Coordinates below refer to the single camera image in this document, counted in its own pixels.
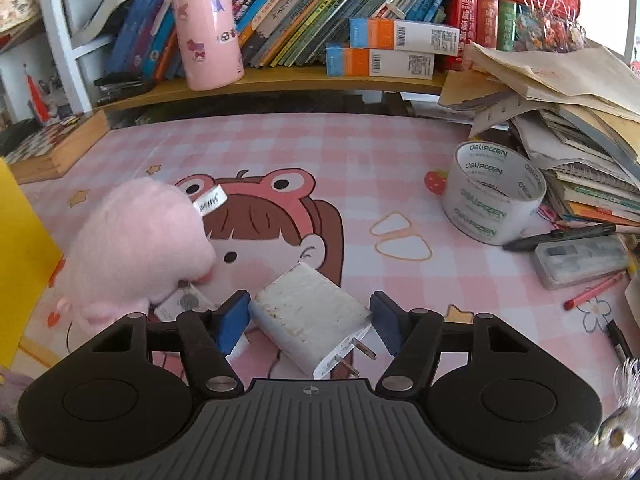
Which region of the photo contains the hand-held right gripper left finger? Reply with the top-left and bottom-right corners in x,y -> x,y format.
92,290 -> 251,398

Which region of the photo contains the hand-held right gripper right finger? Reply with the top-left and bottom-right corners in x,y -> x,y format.
369,290 -> 531,398

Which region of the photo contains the white plug charger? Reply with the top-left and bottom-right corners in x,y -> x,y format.
248,261 -> 378,381

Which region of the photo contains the pink plush toy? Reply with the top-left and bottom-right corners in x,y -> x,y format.
50,177 -> 226,331

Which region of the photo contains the yellow cardboard box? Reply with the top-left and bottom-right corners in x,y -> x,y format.
0,157 -> 65,368

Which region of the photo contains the desktop with pink checked cloth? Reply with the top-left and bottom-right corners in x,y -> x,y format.
0,110 -> 640,411

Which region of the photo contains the small white card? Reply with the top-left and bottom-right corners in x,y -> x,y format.
154,282 -> 218,323

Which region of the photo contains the clear tape roll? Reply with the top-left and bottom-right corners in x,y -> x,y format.
441,141 -> 548,247

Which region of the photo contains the black pen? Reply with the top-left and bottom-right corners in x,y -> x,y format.
502,224 -> 617,252

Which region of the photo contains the translucent pencil case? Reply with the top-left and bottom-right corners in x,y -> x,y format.
532,234 -> 631,291

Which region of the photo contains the red crayon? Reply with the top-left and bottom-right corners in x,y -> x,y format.
564,272 -> 626,311

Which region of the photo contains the fluffy pompom charm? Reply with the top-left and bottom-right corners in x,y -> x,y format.
537,357 -> 640,480

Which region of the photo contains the black marker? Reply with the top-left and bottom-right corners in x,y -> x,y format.
606,319 -> 636,361

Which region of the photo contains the purple fuzzy garment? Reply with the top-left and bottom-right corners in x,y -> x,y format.
0,365 -> 33,466

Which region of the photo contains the chessboard box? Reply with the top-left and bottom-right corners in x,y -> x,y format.
2,110 -> 110,185

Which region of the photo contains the black flat notebook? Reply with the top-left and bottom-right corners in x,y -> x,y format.
95,72 -> 156,106

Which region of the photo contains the pile of papers and notebooks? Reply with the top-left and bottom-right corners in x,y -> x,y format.
439,42 -> 640,233

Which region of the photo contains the pink cartoon can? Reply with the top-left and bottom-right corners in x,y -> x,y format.
170,0 -> 246,92

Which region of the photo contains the red tassel ornament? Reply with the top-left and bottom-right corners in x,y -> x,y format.
25,65 -> 51,121

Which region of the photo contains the red hardcover book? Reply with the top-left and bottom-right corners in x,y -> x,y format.
475,0 -> 501,51
445,0 -> 478,71

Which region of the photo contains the row of colourful books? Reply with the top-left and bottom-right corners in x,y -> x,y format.
95,0 -> 466,86

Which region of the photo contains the white bookshelf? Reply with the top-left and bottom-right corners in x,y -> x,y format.
0,0 -> 640,116

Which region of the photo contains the thick white-paged book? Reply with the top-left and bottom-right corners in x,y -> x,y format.
70,0 -> 136,46

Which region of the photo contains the bunch of colourful charms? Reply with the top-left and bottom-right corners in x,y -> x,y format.
512,0 -> 591,53

